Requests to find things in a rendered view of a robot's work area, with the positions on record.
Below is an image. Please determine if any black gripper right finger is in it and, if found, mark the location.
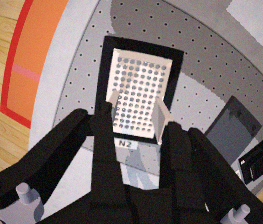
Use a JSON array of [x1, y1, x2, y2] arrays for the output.
[[151, 97, 263, 224]]

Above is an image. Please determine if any white well plate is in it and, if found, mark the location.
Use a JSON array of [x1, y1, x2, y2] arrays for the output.
[[106, 49, 172, 138]]

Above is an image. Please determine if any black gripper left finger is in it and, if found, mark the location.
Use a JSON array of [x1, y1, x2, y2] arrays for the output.
[[0, 90, 133, 224]]

